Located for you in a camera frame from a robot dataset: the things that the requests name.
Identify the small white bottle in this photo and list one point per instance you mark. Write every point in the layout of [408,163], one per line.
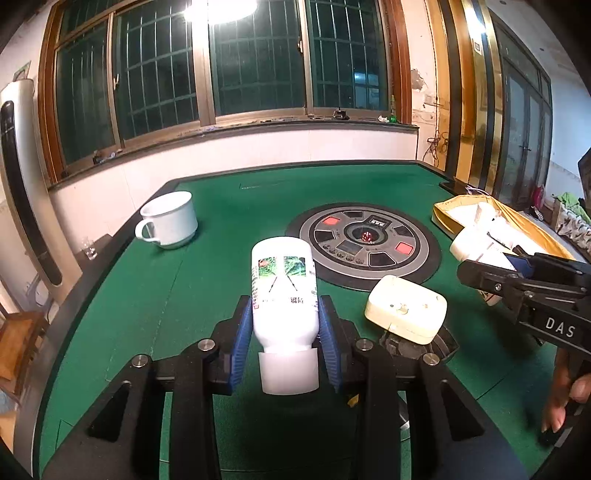
[485,214]

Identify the person's right hand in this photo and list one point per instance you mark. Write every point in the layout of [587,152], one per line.
[565,397]

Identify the white bottle with green pictures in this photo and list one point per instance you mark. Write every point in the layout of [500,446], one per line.
[284,295]

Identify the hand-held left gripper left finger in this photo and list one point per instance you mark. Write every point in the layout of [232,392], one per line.
[242,344]

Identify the standing air conditioner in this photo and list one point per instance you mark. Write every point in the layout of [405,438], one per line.
[27,194]

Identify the wooden chair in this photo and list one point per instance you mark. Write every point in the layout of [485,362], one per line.
[21,350]

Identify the glass door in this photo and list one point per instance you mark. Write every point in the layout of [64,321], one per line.
[521,120]

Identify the small drinking glass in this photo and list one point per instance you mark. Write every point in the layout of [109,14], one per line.
[90,249]

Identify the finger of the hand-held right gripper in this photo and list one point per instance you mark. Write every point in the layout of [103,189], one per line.
[494,281]
[521,261]

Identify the wooden framed window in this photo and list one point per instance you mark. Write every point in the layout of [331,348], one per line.
[221,83]

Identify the plain white bottle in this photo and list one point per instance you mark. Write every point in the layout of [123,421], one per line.
[475,247]

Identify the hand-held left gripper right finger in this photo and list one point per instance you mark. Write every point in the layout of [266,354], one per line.
[330,344]

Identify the white cup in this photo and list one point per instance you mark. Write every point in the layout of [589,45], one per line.
[171,221]

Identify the round table control panel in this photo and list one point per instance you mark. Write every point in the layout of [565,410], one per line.
[360,244]

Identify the cream plastic box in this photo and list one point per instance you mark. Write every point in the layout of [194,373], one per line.
[406,307]

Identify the small black sill object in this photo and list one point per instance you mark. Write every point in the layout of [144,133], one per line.
[340,113]

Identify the floral cloth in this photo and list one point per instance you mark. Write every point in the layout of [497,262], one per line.
[575,221]

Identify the yellow tray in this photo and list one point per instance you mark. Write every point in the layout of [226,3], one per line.
[531,226]

